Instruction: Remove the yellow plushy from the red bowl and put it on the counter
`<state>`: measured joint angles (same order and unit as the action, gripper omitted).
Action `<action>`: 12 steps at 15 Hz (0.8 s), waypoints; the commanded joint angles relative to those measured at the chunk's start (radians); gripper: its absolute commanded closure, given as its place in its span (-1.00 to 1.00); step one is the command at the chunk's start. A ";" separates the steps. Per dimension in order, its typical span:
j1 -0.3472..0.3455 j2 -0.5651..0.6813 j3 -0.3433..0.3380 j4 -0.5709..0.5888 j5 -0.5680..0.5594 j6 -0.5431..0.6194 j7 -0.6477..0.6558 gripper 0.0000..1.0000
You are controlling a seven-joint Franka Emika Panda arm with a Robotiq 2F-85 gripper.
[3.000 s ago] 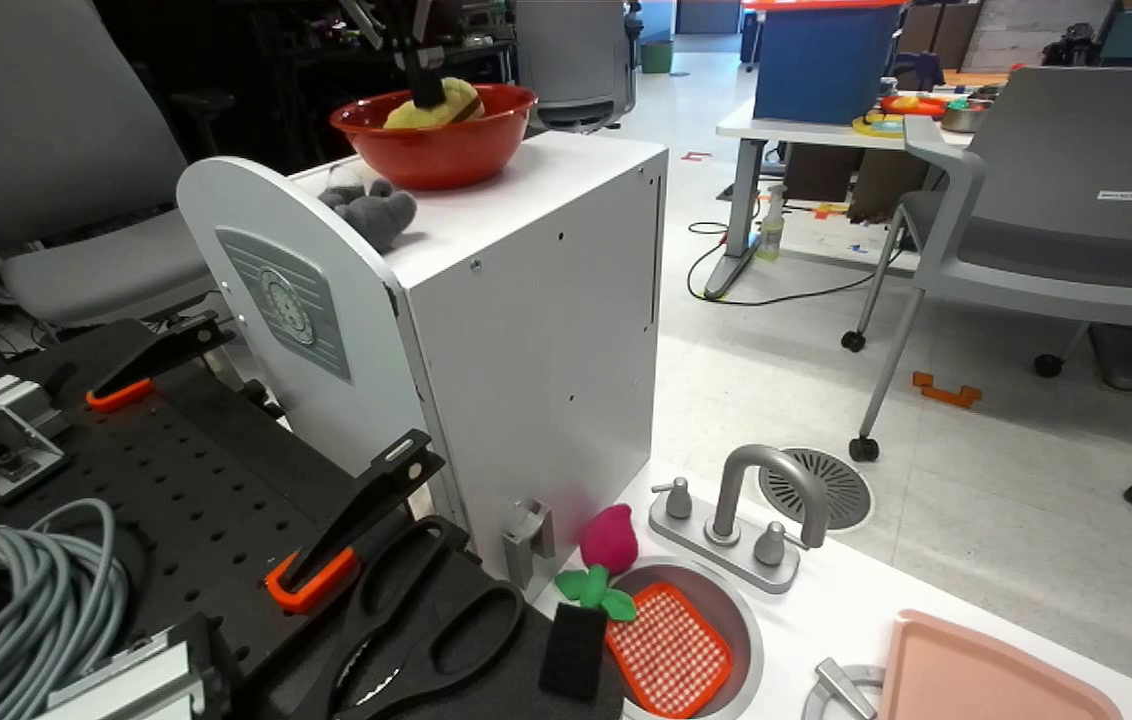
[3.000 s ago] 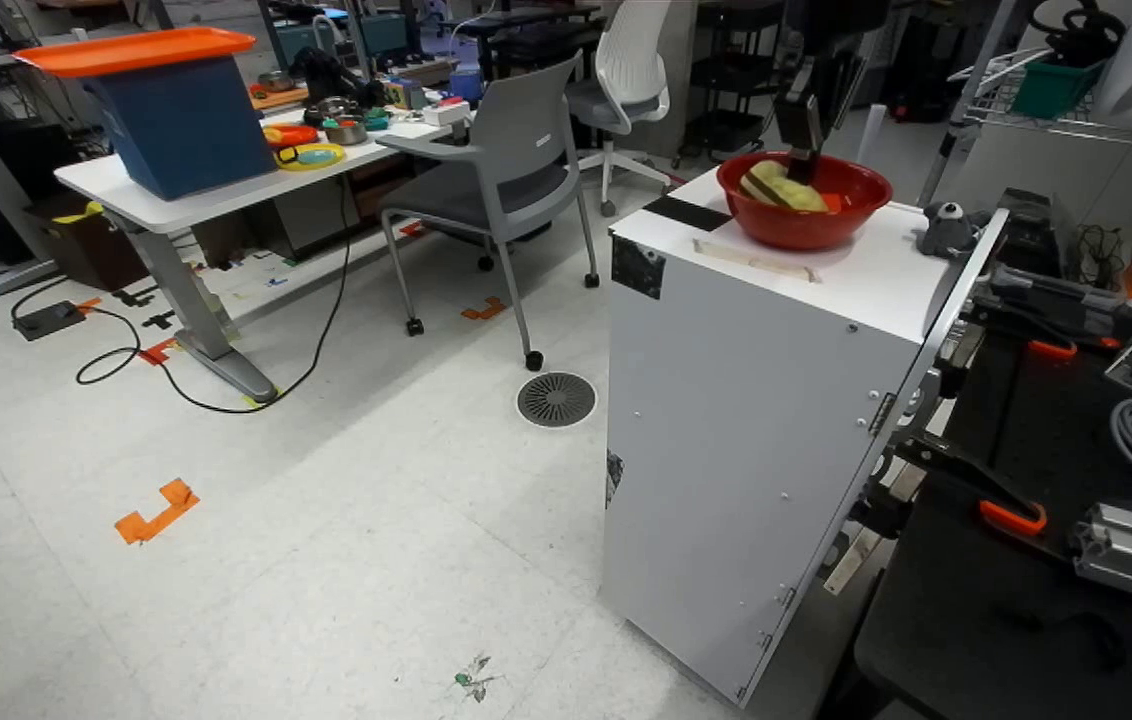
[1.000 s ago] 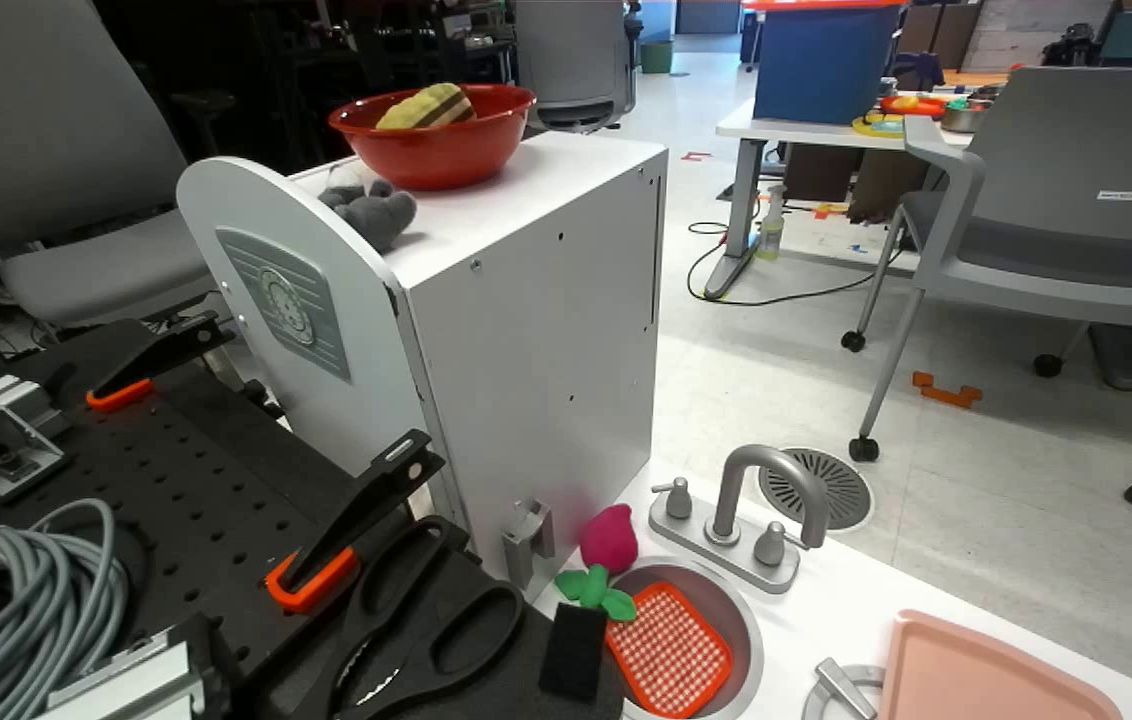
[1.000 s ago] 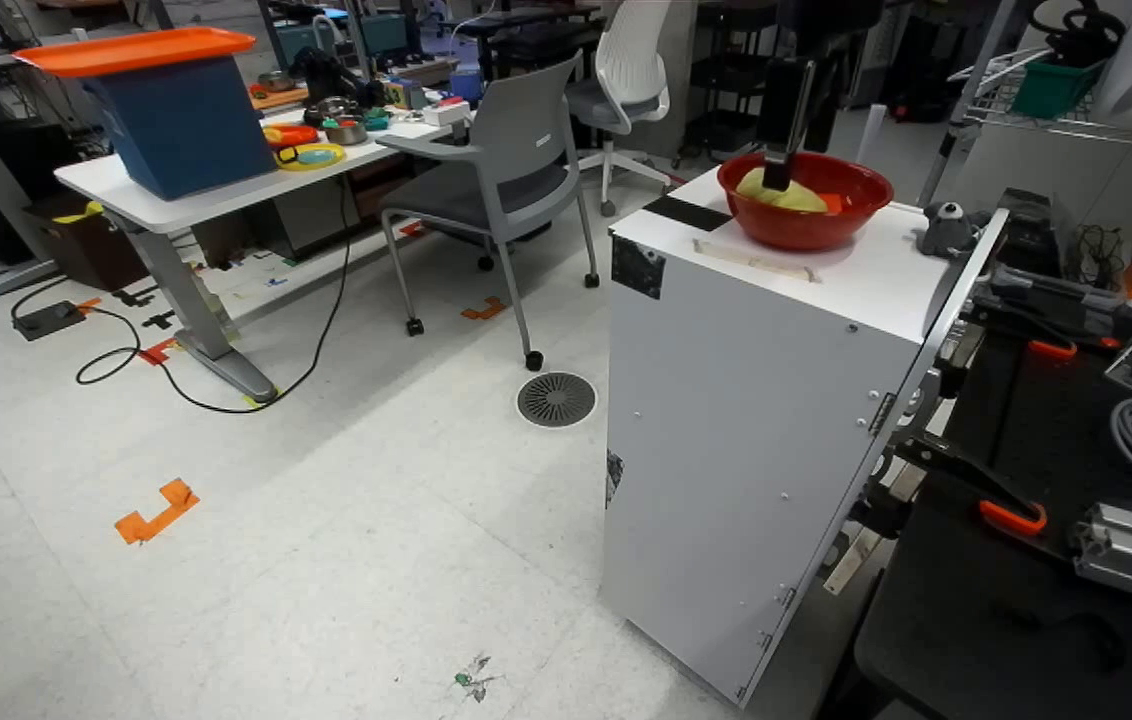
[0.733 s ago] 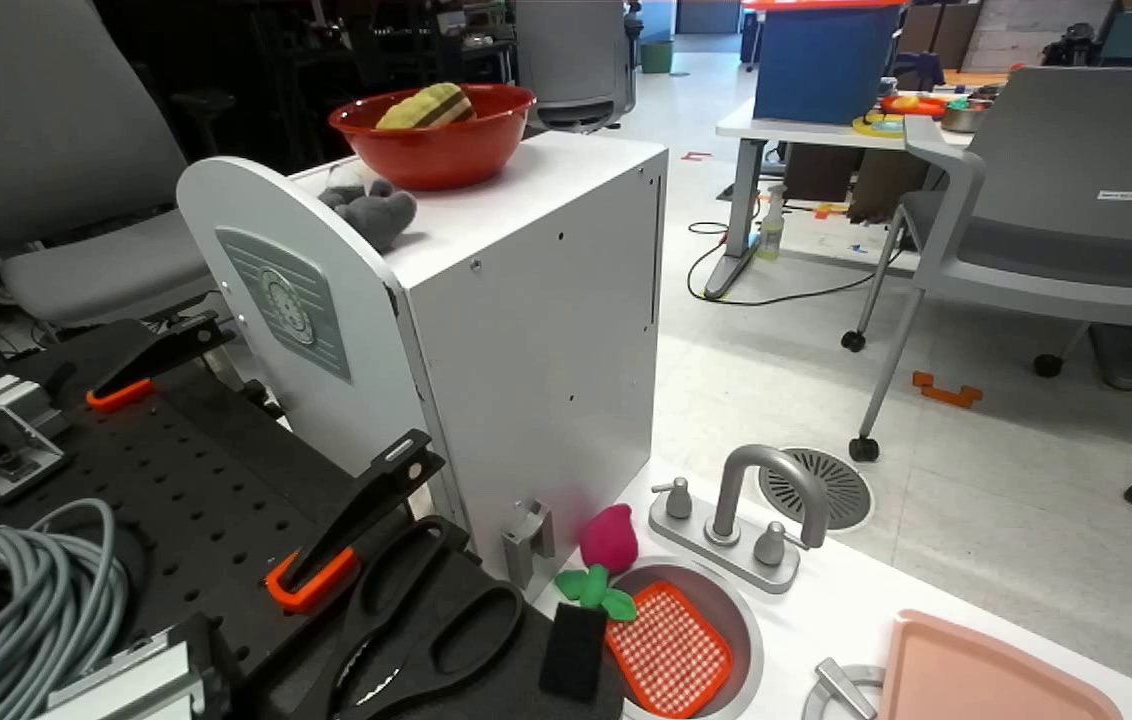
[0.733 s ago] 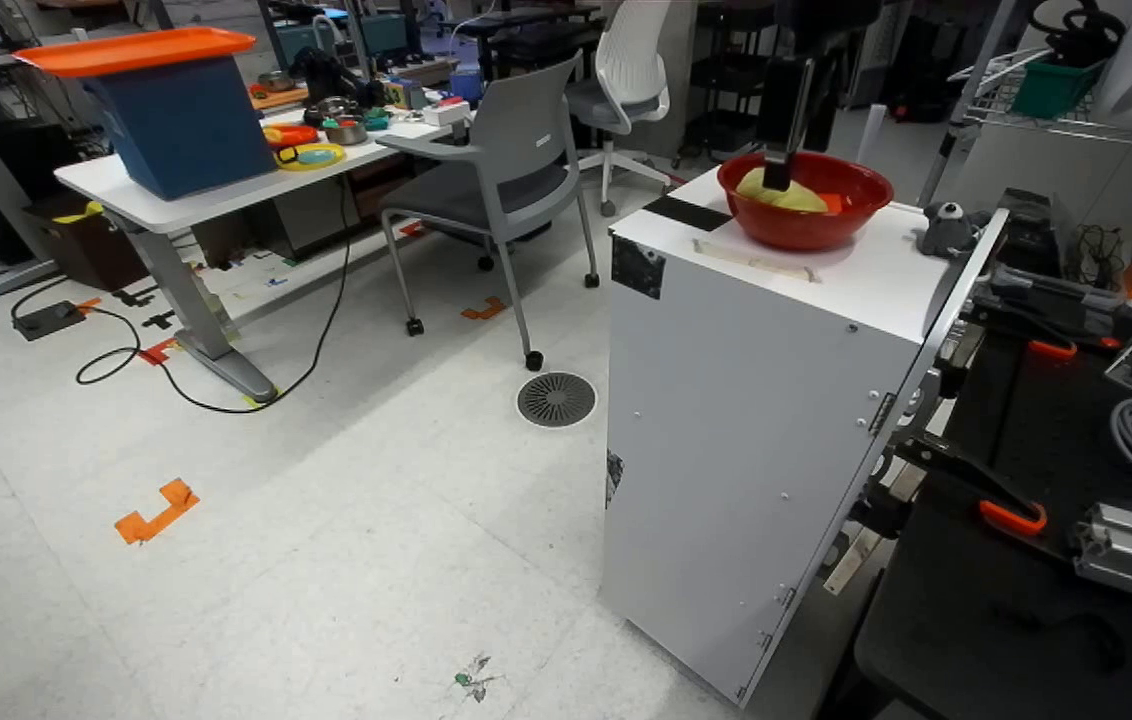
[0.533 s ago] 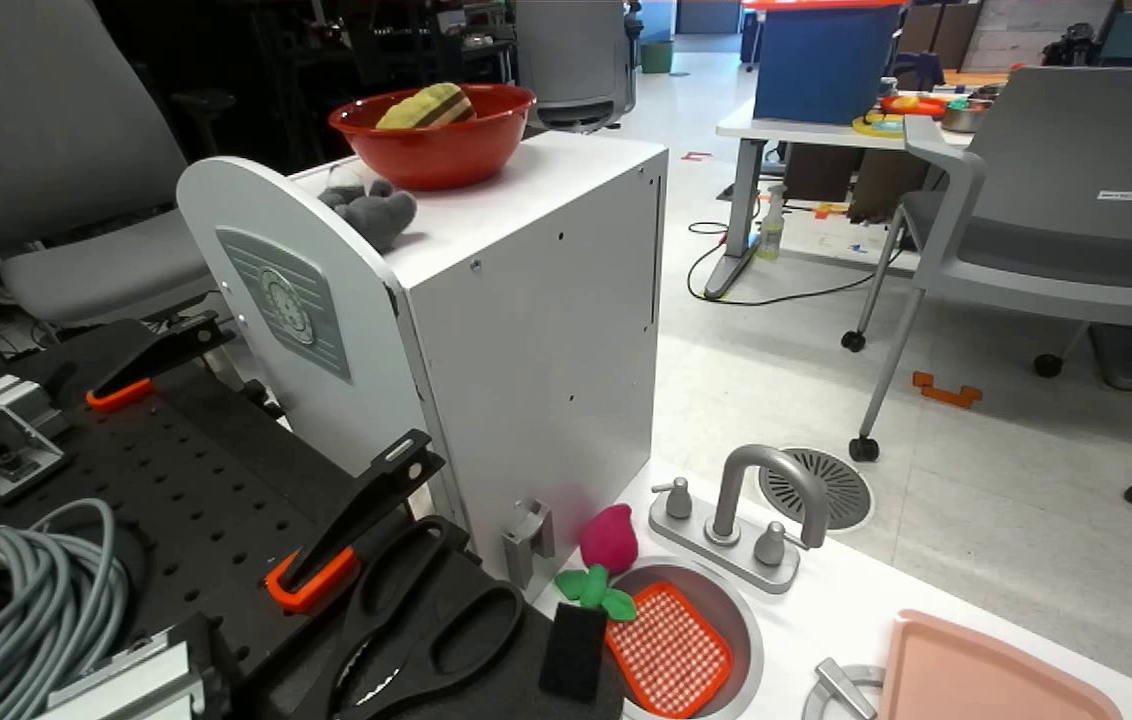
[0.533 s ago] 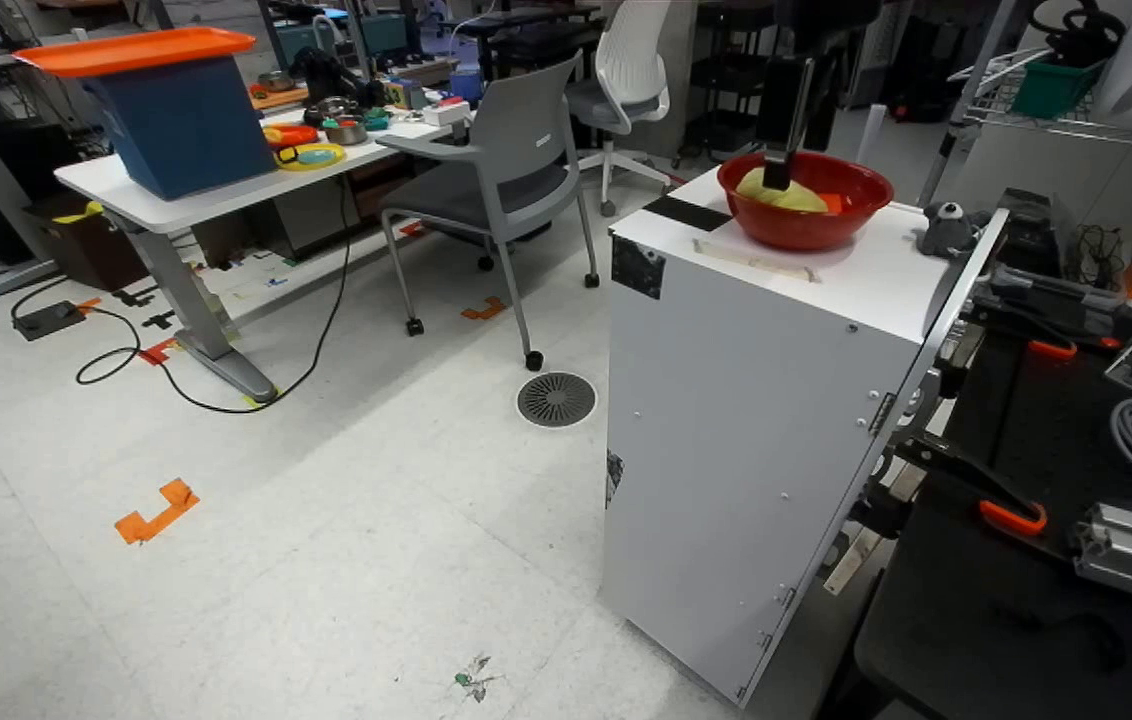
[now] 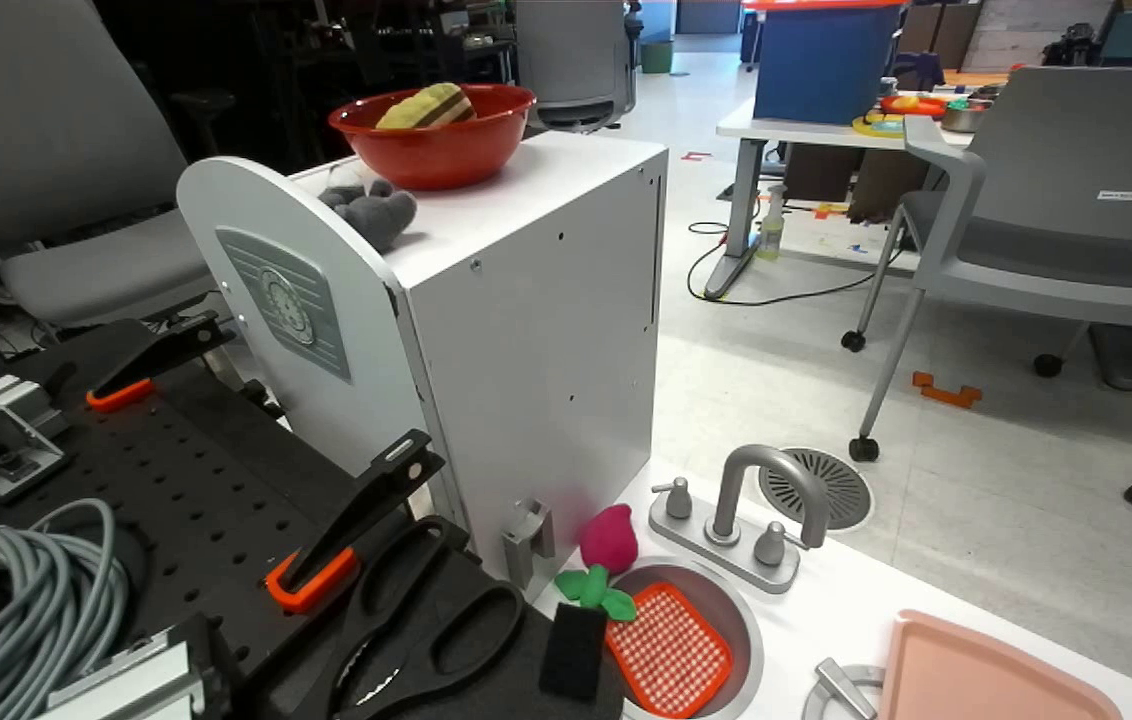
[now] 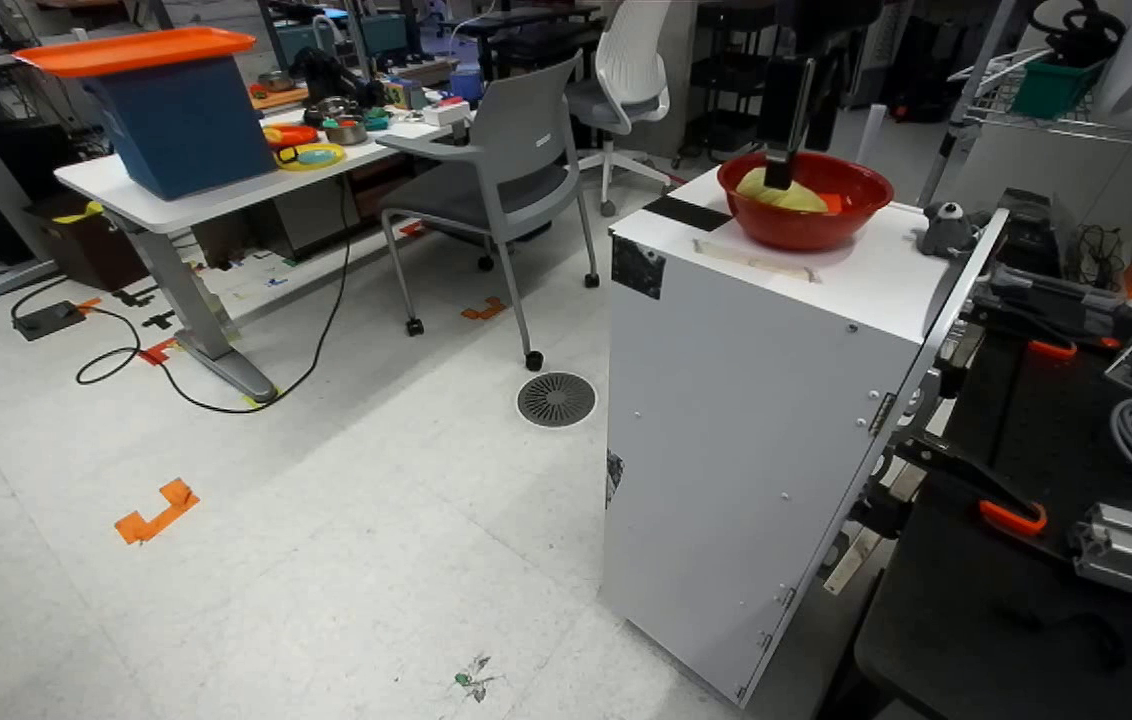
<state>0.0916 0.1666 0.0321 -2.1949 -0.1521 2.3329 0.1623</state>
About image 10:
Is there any orange floor tape bracket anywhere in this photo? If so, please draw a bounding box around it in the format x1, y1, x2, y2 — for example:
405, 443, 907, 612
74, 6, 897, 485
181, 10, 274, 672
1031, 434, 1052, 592
112, 477, 204, 548

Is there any black pegboard table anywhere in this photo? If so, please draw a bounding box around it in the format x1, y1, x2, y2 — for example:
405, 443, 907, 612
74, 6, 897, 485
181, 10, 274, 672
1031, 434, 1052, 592
853, 312, 1132, 720

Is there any yellow plushy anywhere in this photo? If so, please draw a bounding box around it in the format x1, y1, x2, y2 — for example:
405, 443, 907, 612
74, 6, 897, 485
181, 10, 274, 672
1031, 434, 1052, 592
736, 162, 838, 219

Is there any orange bin lid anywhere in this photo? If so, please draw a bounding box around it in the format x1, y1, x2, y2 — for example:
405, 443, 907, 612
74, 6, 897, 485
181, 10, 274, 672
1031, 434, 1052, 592
12, 21, 259, 79

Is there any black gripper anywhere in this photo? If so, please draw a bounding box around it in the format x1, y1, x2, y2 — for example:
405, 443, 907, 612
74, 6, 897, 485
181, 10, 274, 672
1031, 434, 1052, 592
761, 0, 888, 192

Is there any round floor drain cover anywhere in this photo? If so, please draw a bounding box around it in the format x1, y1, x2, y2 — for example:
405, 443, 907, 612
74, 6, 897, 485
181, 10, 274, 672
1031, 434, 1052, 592
513, 369, 600, 432

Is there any small orange floor tape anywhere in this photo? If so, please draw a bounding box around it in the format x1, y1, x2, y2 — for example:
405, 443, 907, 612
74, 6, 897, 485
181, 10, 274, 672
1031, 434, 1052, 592
459, 291, 513, 328

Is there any grey plush toy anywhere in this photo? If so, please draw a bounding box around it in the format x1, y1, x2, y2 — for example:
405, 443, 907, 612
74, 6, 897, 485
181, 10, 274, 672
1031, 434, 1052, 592
911, 196, 989, 263

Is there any green bin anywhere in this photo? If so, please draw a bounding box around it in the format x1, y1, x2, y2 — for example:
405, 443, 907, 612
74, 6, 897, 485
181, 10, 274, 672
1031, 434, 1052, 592
1008, 57, 1109, 122

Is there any yellow desk item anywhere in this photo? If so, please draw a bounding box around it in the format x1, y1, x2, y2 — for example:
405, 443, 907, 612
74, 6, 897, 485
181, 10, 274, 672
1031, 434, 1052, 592
274, 135, 357, 175

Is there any white toy kitchen cabinet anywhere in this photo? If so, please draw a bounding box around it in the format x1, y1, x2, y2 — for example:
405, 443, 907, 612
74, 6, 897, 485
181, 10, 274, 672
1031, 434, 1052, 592
598, 158, 1016, 706

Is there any black office chair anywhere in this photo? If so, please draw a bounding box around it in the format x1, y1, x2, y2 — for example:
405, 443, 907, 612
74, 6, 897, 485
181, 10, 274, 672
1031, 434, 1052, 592
454, 4, 612, 82

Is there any black power brick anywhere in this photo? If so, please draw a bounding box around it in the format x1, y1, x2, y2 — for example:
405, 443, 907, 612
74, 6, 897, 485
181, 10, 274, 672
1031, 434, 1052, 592
8, 297, 88, 342

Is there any white desk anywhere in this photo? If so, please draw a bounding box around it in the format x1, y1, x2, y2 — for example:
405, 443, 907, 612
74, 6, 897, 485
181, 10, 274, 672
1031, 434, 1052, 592
51, 115, 477, 406

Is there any orange desk item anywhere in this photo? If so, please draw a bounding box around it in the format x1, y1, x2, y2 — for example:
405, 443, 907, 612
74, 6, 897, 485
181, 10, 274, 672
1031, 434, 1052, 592
259, 119, 329, 152

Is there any grey chair with casters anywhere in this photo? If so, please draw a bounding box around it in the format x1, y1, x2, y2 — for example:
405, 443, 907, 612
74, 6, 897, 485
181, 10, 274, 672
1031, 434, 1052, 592
377, 53, 605, 377

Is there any blue storage bin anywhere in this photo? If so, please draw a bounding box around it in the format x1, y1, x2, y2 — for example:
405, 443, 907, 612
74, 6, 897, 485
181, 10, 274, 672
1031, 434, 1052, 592
88, 53, 281, 205

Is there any red bowl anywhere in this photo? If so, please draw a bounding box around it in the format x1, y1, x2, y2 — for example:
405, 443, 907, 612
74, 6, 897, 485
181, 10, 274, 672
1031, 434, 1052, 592
717, 149, 899, 257

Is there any black floor cable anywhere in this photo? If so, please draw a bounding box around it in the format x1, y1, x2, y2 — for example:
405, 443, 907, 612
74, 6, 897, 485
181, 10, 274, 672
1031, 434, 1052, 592
74, 196, 357, 421

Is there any white office chair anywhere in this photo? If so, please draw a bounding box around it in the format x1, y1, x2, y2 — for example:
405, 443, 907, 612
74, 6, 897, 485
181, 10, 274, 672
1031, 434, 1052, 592
566, 0, 686, 215

